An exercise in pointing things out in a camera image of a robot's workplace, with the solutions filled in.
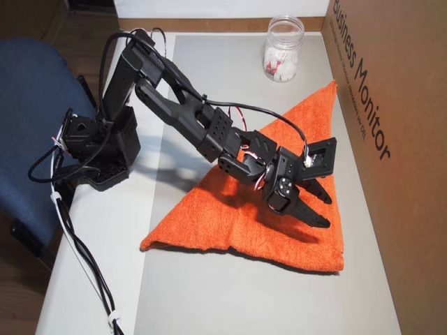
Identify brown wooden strip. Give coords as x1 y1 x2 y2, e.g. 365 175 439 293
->
118 17 329 35

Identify brown Business Monitor cardboard box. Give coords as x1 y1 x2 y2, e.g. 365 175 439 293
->
321 0 447 335

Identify black and white cables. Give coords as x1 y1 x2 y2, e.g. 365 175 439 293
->
50 146 116 322

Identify orange terry towel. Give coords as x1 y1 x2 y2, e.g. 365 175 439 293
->
139 80 346 276

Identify grey table mat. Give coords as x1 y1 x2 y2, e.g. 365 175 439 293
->
134 33 402 335

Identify red white eraser packet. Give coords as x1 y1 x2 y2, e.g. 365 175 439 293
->
265 57 286 76

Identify white eraser cubes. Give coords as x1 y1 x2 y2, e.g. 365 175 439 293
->
264 47 300 82

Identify blue office chair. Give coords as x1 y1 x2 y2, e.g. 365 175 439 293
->
0 36 101 271

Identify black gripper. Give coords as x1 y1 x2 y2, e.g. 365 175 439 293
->
263 146 333 230

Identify clear plastic jar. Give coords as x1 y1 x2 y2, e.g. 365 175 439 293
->
262 14 305 83

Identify black power cable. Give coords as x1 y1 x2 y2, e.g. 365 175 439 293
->
52 195 126 335

